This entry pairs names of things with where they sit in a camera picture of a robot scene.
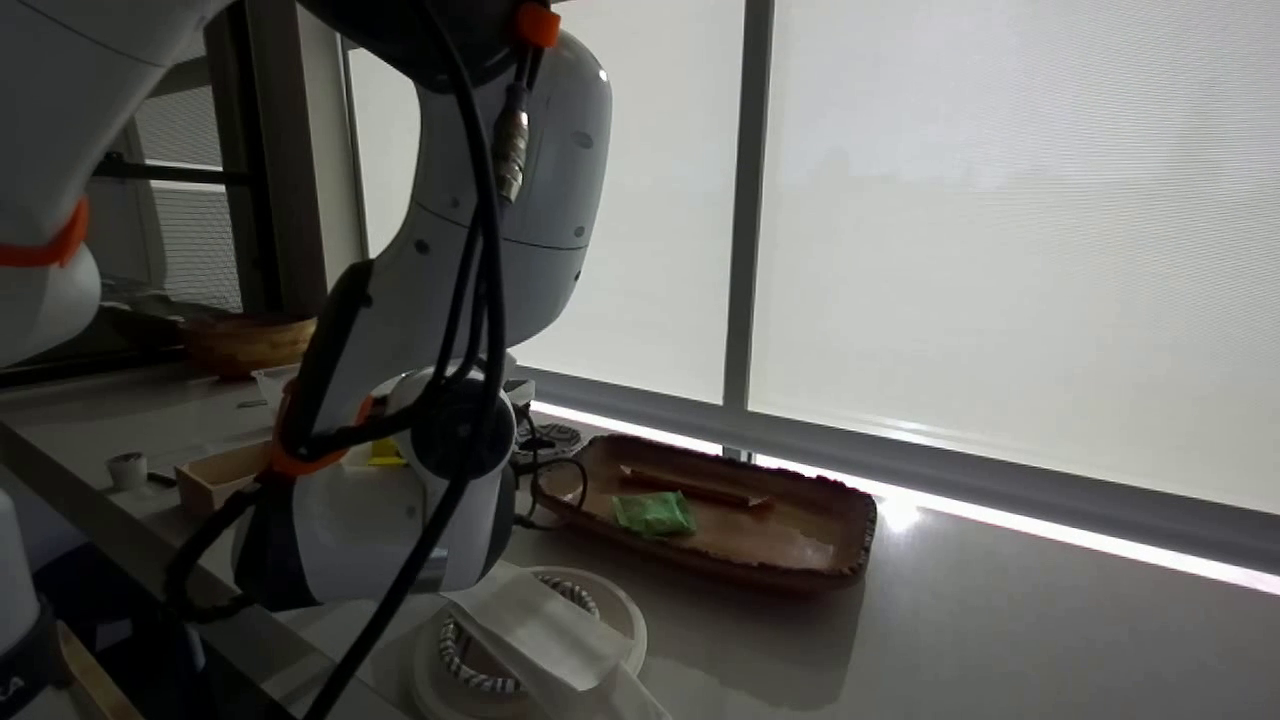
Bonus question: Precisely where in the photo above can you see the brown woven basket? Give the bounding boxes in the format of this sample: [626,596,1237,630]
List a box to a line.
[175,315,326,381]

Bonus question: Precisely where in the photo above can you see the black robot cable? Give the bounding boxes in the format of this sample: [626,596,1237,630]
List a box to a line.
[165,0,591,720]

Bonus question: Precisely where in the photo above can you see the green snack packet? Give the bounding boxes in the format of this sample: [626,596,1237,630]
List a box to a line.
[608,488,701,545]

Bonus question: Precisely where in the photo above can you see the white roller blind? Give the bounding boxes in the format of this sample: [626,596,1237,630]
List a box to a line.
[345,0,747,408]
[747,0,1280,520]

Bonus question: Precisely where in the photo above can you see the small white cup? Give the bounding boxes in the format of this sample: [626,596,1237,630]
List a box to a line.
[103,449,152,490]

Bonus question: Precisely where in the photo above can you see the dark vertical post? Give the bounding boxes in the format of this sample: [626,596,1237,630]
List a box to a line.
[214,0,367,329]

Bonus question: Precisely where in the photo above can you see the brown wrapped stick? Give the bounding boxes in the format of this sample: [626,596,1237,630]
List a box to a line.
[616,459,776,515]

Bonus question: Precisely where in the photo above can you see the grey window mullion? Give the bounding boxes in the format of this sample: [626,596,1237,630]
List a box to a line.
[722,0,782,463]

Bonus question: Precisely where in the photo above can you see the brown cardboard box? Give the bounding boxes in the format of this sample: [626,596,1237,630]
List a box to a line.
[175,436,294,520]

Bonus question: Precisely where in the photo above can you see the patterned paper bowl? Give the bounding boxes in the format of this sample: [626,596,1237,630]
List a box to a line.
[525,418,588,456]

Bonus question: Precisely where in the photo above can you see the brown wooden tray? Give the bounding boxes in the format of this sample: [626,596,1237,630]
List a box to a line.
[538,430,882,596]

